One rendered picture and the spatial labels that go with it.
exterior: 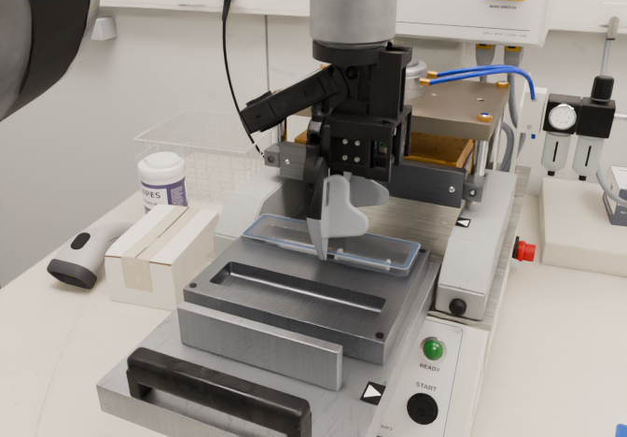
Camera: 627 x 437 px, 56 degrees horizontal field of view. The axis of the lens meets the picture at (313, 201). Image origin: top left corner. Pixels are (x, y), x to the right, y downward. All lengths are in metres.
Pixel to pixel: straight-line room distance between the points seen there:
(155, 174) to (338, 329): 0.67
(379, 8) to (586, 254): 0.73
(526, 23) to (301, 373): 0.56
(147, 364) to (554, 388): 0.57
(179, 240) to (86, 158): 0.89
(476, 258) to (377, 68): 0.24
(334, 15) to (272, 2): 0.86
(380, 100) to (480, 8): 0.36
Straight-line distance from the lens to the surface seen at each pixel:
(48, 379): 0.90
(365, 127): 0.52
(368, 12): 0.50
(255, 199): 0.72
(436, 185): 0.68
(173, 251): 0.94
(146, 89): 1.62
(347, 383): 0.50
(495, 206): 0.73
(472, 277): 0.64
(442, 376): 0.67
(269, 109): 0.57
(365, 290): 0.56
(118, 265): 0.97
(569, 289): 1.08
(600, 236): 1.17
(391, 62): 0.51
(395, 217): 0.83
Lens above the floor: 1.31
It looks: 26 degrees down
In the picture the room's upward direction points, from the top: straight up
